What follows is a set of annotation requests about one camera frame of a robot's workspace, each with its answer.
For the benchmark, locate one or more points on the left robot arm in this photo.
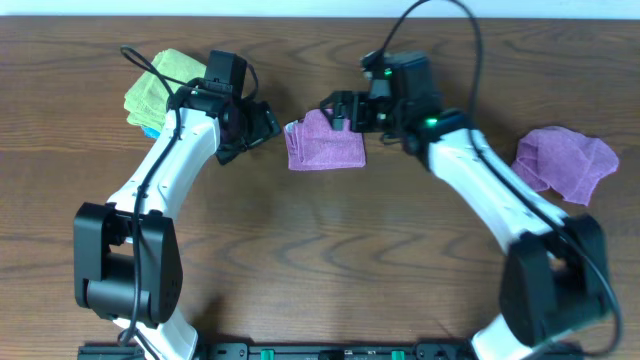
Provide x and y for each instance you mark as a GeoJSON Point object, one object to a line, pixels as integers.
{"type": "Point", "coordinates": [127, 266]}

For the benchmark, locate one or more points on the folded green cloth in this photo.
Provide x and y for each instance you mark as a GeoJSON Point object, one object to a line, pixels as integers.
{"type": "Point", "coordinates": [146, 100]}

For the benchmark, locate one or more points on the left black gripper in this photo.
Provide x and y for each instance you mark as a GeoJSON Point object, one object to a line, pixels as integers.
{"type": "Point", "coordinates": [265, 125]}

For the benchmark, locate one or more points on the purple microfiber cloth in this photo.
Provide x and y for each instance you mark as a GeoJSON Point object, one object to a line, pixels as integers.
{"type": "Point", "coordinates": [313, 145]}

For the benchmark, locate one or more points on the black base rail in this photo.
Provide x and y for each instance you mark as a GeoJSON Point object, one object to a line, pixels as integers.
{"type": "Point", "coordinates": [242, 351]}

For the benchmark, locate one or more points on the crumpled purple cloth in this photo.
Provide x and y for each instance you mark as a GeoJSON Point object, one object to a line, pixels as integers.
{"type": "Point", "coordinates": [565, 161]}

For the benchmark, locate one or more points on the folded blue cloth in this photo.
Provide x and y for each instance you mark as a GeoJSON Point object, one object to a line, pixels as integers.
{"type": "Point", "coordinates": [150, 132]}

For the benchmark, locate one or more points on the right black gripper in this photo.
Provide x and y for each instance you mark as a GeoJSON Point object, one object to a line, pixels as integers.
{"type": "Point", "coordinates": [361, 101]}

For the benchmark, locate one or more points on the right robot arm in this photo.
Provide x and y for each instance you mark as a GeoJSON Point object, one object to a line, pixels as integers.
{"type": "Point", "coordinates": [555, 279]}

